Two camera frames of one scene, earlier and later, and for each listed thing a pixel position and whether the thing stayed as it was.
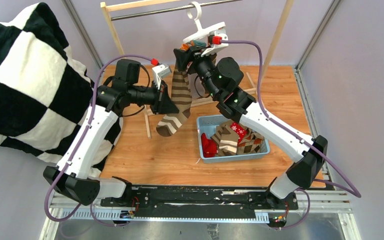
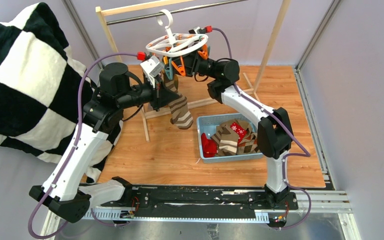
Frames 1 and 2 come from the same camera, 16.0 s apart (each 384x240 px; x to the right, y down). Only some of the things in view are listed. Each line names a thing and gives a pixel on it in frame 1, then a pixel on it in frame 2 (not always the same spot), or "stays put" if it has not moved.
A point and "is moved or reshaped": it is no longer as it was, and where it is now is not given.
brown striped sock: (181, 94) is moved or reshaped
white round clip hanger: (204, 32) to (174, 45)
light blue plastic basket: (208, 124) stays put
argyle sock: (252, 142) stays put
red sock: (210, 147) stays put
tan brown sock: (227, 123) stays put
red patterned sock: (240, 129) stays put
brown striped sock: (227, 140) stays put
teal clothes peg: (200, 43) to (168, 70)
